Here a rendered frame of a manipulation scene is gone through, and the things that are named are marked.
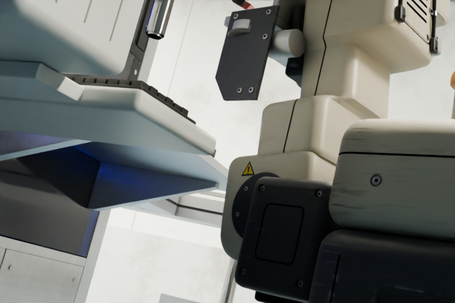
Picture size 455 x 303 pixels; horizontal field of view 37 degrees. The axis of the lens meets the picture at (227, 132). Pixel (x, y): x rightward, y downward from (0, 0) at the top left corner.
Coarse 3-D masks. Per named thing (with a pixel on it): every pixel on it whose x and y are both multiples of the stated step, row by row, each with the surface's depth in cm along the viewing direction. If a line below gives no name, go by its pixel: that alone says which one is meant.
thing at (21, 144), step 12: (0, 132) 135; (12, 132) 134; (0, 144) 134; (12, 144) 133; (24, 144) 133; (36, 144) 132; (48, 144) 131; (60, 144) 131; (72, 144) 132; (0, 156) 134; (12, 156) 135
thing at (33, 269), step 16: (0, 240) 149; (16, 240) 155; (0, 256) 150; (16, 256) 156; (32, 256) 161; (48, 256) 168; (64, 256) 174; (80, 256) 182; (0, 272) 151; (16, 272) 156; (32, 272) 162; (48, 272) 168; (64, 272) 175; (80, 272) 182; (0, 288) 152; (16, 288) 157; (32, 288) 163; (48, 288) 169; (64, 288) 176
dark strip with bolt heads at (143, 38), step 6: (150, 0) 198; (150, 6) 198; (144, 18) 196; (144, 24) 196; (144, 30) 197; (138, 36) 195; (144, 36) 198; (138, 42) 195; (144, 42) 198; (144, 48) 199; (132, 66) 193; (138, 66) 196; (132, 72) 193; (138, 72) 196; (132, 78) 194
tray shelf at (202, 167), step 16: (80, 144) 165; (96, 144) 160; (112, 144) 155; (112, 160) 178; (128, 160) 172; (144, 160) 166; (160, 160) 160; (176, 160) 156; (192, 160) 151; (208, 160) 149; (192, 176) 171; (208, 176) 166; (224, 176) 160
